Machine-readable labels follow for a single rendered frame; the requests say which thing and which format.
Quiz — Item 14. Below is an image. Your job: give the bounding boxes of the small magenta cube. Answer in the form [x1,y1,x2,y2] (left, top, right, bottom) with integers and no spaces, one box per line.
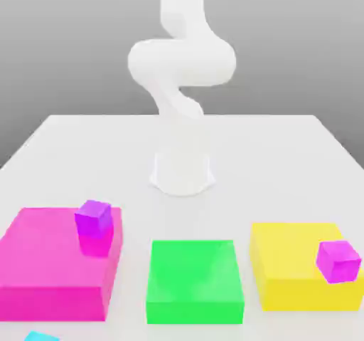
[316,240,363,285]

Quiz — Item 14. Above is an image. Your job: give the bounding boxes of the small purple cube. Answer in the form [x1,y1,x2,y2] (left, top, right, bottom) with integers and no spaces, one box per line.
[74,199,114,258]

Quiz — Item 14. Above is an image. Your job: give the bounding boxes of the large yellow box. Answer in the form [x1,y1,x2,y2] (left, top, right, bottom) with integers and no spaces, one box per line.
[249,222,364,313]

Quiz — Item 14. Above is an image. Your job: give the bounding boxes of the large pink box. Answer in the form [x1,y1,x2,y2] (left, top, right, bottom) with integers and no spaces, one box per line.
[0,206,124,322]

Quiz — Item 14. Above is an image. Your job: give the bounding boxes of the small cyan cube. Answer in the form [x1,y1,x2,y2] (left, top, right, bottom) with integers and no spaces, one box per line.
[23,330,60,341]

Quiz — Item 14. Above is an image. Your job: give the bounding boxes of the large green box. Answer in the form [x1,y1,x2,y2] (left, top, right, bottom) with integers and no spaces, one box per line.
[145,239,245,325]

